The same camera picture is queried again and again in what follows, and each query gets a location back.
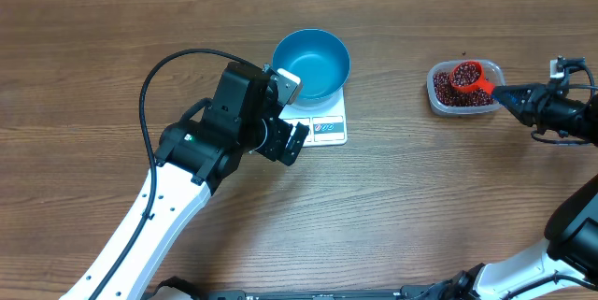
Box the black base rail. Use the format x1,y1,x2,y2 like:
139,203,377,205
144,276,449,300

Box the blue bowl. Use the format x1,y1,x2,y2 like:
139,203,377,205
272,28,351,107

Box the white digital kitchen scale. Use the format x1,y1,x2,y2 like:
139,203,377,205
280,90,348,147

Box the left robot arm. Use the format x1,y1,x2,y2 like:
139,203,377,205
65,63,308,299

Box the orange scoop with blue handle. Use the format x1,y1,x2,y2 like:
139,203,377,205
449,61,495,95

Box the red beans in container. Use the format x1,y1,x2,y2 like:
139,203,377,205
433,72,494,107

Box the clear plastic container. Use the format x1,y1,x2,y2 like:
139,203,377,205
426,59,505,117

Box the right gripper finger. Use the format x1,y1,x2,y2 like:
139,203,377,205
491,83,545,107
498,99,541,127

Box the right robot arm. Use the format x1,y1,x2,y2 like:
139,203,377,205
437,83,597,299

